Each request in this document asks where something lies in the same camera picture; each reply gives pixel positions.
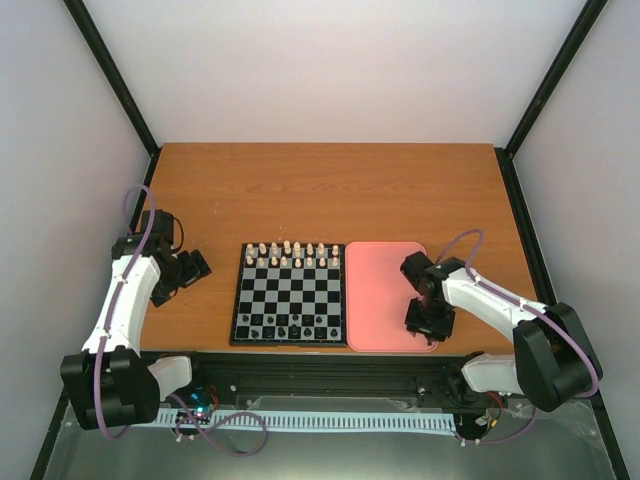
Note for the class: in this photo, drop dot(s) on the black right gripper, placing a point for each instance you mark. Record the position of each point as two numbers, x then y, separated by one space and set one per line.
438 333

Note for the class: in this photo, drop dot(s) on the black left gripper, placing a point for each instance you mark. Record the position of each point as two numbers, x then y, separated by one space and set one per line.
196 268

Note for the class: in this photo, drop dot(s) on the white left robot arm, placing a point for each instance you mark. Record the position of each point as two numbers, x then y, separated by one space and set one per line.
125 320

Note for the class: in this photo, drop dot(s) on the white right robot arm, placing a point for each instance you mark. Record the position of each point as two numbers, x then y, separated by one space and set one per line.
552 361

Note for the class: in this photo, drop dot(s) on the black white chess board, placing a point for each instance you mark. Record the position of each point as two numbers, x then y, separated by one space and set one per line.
271 291

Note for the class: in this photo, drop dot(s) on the pink tray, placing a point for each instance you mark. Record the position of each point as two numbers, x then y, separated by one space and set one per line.
378 297

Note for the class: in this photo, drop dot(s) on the black king piece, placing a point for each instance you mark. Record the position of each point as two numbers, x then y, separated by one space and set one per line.
294 332

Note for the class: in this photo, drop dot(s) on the light blue cable duct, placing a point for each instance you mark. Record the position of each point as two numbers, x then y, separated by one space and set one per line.
310 422

